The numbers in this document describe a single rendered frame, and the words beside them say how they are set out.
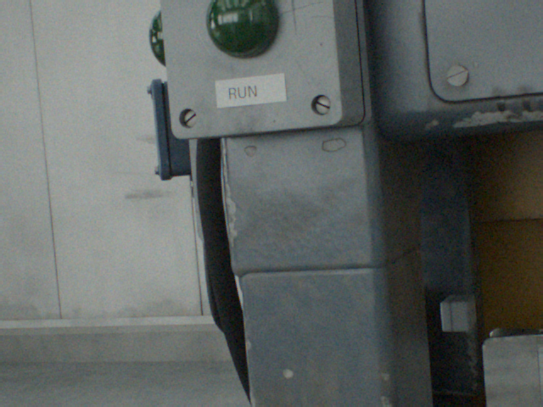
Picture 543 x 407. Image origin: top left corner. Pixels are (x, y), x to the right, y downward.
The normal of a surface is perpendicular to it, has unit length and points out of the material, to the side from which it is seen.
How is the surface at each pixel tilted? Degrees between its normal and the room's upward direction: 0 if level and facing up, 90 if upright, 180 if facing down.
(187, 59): 90
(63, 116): 90
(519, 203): 90
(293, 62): 90
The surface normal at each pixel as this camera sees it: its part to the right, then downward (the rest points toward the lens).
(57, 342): -0.36, 0.08
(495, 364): -0.10, 0.06
